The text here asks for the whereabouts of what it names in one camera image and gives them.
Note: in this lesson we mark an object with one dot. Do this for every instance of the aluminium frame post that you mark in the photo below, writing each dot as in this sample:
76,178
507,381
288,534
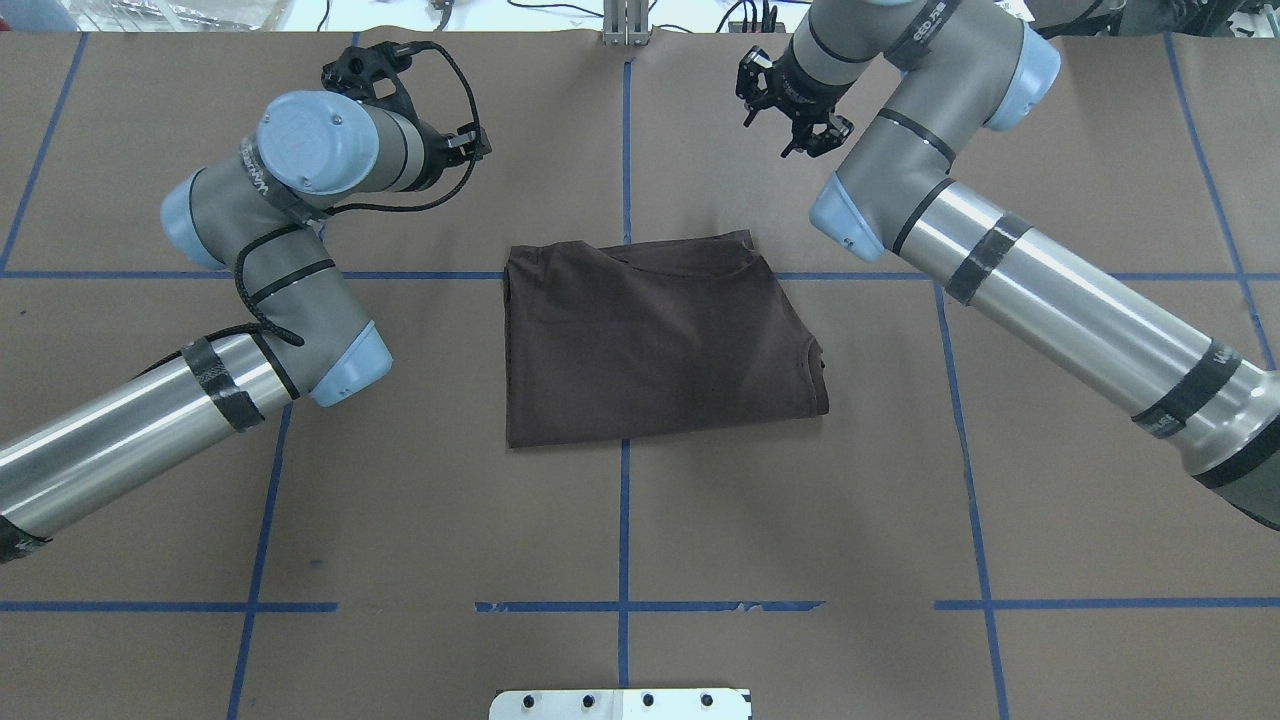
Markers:
626,23

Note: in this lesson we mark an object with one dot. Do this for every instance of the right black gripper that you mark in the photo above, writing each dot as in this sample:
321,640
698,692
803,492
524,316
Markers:
806,92

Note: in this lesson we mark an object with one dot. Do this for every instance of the brown t-shirt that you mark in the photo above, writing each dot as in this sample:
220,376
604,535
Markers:
649,339

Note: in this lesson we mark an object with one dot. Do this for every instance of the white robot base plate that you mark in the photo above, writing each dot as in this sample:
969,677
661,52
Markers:
623,703

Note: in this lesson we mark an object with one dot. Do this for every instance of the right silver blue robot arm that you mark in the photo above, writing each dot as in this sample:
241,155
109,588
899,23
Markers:
970,65

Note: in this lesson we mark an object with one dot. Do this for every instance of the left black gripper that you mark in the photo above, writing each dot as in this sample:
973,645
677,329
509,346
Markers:
432,160

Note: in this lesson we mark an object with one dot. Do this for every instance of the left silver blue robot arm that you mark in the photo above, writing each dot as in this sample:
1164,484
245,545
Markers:
257,220

